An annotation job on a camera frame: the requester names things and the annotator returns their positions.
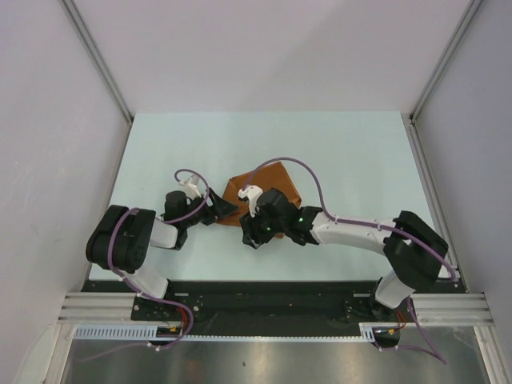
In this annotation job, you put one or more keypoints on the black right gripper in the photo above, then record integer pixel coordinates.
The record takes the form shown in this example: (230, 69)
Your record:
(250, 227)

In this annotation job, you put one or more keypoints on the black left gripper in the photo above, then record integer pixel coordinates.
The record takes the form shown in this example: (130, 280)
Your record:
(219, 208)

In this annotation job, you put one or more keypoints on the orange cloth napkin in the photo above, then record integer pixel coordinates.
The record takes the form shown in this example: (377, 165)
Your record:
(271, 176)

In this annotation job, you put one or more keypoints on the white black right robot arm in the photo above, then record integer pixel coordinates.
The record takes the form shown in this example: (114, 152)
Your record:
(415, 252)

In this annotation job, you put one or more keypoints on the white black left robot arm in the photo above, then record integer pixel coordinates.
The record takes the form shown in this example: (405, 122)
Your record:
(122, 238)

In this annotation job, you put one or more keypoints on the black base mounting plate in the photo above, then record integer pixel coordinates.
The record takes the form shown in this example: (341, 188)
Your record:
(280, 309)

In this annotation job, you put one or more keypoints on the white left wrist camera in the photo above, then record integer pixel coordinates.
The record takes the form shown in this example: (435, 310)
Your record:
(190, 187)

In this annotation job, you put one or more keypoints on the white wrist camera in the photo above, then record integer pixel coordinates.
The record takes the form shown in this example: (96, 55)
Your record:
(190, 187)
(250, 194)

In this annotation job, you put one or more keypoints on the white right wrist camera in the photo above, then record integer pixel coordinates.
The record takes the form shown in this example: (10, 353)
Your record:
(250, 194)

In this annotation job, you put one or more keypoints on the white slotted cable duct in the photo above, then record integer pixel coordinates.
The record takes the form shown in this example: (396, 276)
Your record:
(161, 334)

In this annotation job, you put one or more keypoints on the left aluminium corner post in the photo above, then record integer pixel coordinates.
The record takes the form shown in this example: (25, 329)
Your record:
(91, 47)

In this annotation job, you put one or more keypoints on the aluminium corner post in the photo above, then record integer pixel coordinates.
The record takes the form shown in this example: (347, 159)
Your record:
(91, 47)
(456, 39)

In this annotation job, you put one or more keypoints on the right aluminium corner post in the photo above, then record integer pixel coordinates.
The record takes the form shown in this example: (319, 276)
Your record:
(456, 39)

